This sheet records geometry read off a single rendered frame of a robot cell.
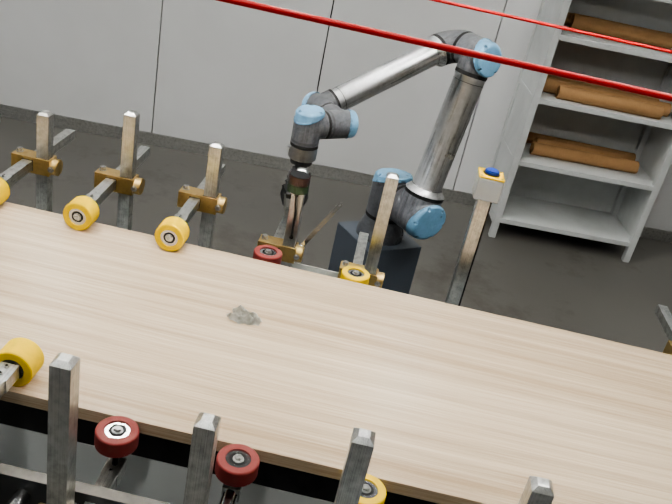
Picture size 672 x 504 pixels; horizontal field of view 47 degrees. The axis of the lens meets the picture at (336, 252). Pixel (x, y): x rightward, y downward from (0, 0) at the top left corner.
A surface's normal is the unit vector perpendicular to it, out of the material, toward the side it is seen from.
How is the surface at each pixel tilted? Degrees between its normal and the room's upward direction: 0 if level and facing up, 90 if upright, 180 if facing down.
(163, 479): 90
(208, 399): 0
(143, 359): 0
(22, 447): 90
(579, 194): 90
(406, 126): 90
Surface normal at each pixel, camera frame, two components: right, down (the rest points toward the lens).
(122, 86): -0.03, 0.47
